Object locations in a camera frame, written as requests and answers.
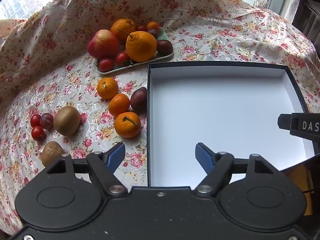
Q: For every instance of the red yellow apple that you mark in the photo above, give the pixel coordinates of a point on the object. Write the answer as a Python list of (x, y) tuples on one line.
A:
[(102, 43)]

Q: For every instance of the green brown kiwi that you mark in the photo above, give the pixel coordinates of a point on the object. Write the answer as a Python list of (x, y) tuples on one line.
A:
[(67, 121)]

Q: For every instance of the tiny orange mandarin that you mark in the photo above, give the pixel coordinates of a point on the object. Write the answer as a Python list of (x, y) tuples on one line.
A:
[(153, 25)]

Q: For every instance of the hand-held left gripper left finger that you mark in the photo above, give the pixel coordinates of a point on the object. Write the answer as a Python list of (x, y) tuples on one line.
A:
[(116, 156)]

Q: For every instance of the dark red pear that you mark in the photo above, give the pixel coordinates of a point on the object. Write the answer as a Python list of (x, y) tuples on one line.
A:
[(138, 99)]

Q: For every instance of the floral tablecloth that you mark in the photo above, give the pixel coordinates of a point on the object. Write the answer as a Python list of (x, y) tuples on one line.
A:
[(200, 30)]

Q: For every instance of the dark plum right plate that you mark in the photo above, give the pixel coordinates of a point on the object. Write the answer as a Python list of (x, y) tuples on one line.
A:
[(165, 47)]

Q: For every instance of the black box with white inside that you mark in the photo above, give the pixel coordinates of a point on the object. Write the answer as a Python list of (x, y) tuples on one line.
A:
[(212, 110)]

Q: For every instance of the dark red plum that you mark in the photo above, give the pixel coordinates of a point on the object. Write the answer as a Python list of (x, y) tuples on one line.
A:
[(141, 27)]

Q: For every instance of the large orange with long stem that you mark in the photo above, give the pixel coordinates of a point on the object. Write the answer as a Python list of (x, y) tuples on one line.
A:
[(141, 47)]

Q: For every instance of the dark furniture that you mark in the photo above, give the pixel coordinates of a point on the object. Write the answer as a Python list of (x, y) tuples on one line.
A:
[(308, 15)]

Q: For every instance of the window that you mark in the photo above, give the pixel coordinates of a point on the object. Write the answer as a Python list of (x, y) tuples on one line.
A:
[(17, 2)]

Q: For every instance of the red cherry tomato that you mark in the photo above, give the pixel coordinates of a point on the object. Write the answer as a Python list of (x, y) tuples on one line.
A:
[(35, 120), (122, 58), (106, 65), (38, 133)]

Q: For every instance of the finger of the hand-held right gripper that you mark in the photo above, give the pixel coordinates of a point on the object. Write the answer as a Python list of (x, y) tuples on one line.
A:
[(284, 121)]

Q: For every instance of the small purple plum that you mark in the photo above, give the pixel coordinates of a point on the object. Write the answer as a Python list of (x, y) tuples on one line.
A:
[(47, 120)]

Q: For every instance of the pale green tray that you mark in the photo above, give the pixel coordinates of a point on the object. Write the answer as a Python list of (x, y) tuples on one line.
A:
[(150, 60)]

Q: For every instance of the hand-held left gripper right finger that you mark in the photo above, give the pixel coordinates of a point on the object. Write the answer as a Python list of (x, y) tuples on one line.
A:
[(203, 156)]

